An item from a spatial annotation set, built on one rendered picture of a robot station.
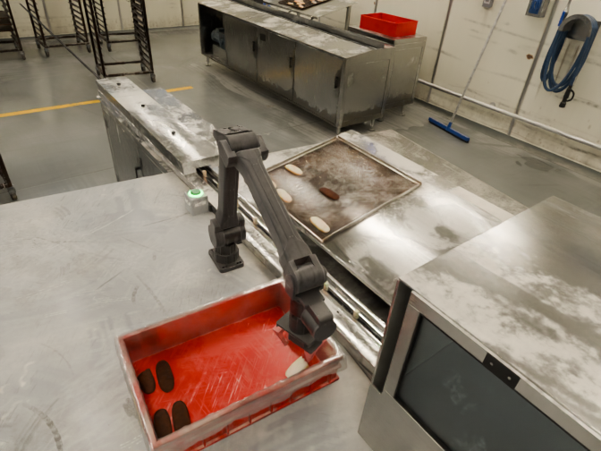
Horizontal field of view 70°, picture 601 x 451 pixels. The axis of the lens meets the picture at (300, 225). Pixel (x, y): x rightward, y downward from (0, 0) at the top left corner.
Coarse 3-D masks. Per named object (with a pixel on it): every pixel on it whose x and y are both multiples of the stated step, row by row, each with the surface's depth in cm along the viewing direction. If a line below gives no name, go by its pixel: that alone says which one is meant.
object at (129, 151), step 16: (160, 96) 274; (112, 112) 248; (176, 112) 254; (192, 112) 256; (112, 128) 264; (128, 128) 231; (192, 128) 237; (208, 128) 238; (112, 144) 277; (128, 144) 245; (144, 144) 217; (208, 144) 221; (128, 160) 256; (144, 160) 227; (160, 160) 204; (128, 176) 269; (144, 176) 237
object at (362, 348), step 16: (192, 176) 184; (208, 192) 174; (256, 240) 151; (256, 256) 149; (272, 256) 144; (272, 272) 142; (336, 320) 123; (336, 336) 121; (352, 336) 118; (352, 352) 117; (368, 352) 114; (368, 368) 113
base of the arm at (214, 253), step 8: (216, 248) 142; (224, 248) 141; (232, 248) 142; (216, 256) 142; (224, 256) 142; (232, 256) 143; (240, 256) 147; (216, 264) 143; (224, 264) 143; (232, 264) 144; (240, 264) 144; (224, 272) 142
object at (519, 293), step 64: (448, 256) 78; (512, 256) 79; (576, 256) 81; (448, 320) 66; (512, 320) 66; (576, 320) 67; (384, 384) 94; (512, 384) 59; (576, 384) 57; (384, 448) 93
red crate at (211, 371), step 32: (256, 320) 126; (160, 352) 115; (192, 352) 115; (224, 352) 116; (256, 352) 117; (288, 352) 117; (192, 384) 108; (224, 384) 108; (256, 384) 109; (320, 384) 109; (192, 416) 101; (256, 416) 100; (192, 448) 93
